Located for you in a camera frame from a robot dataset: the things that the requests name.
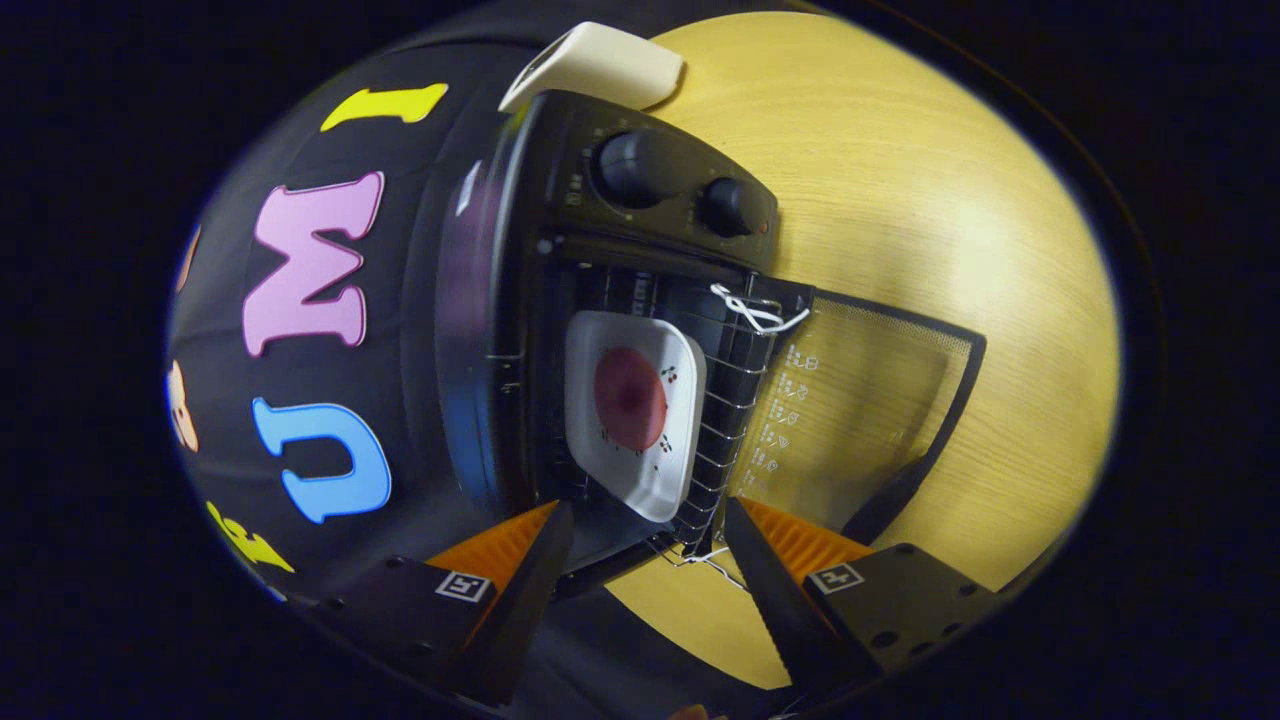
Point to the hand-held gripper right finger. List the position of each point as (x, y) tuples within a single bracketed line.
[(770, 600)]

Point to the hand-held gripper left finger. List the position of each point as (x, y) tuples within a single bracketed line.
[(525, 590)]

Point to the round pink food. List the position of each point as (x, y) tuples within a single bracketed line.
[(630, 400)]

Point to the white square plate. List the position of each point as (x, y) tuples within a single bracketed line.
[(590, 350)]

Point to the black toaster oven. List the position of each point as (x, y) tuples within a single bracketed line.
[(540, 200)]

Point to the white pop-up toaster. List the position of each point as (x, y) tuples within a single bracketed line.
[(600, 65)]

